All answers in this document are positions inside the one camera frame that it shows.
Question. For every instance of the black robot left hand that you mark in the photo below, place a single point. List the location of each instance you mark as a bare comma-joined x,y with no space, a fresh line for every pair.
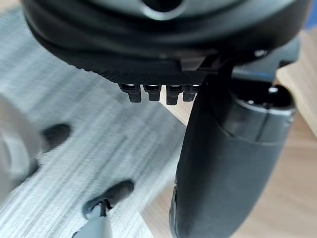
153,44

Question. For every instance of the blue object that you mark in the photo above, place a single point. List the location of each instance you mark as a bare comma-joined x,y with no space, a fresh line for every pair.
313,22

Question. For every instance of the grey textured floor rug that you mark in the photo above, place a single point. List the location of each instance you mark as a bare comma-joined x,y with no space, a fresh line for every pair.
89,116

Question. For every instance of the silver robot leg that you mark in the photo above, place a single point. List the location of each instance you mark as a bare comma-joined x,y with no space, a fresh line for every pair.
15,138
96,226

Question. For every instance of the light wooden furniture panel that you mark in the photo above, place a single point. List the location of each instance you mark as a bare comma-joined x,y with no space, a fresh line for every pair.
303,84

